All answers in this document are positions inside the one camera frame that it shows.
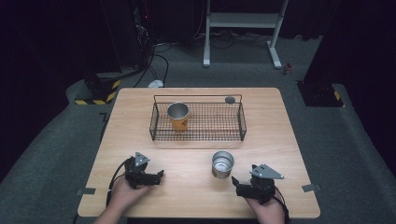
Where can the grey tape piece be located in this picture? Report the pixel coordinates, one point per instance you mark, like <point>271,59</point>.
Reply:
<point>85,191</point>
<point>310,188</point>

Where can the orange metal can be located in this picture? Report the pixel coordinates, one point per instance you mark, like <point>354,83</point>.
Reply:
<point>178,116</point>

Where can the person's left hand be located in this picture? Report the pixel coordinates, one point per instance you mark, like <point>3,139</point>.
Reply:
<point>126,196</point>

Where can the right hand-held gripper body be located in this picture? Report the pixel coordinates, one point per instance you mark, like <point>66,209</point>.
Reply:
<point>263,183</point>

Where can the white power adapter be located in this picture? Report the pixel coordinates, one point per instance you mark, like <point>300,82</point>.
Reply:
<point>155,83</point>

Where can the black equipment rack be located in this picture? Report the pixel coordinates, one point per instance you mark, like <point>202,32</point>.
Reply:
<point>141,31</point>

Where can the small red object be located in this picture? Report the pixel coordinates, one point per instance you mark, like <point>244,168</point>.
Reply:
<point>288,69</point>

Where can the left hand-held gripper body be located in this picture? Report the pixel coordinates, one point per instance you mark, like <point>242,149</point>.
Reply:
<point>138,171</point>

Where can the black yellow striped base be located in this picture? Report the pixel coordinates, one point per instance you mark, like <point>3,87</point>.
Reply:
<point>99,90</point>
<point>320,95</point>

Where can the silver metal can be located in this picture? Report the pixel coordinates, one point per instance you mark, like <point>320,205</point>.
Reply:
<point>222,165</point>

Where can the grey round cap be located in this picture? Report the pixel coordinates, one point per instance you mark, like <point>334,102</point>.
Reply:
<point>230,100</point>

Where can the white metal stand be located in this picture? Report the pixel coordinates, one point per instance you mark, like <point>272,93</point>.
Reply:
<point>243,20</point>

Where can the person's right hand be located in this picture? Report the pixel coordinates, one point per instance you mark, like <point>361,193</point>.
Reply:
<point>269,208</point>

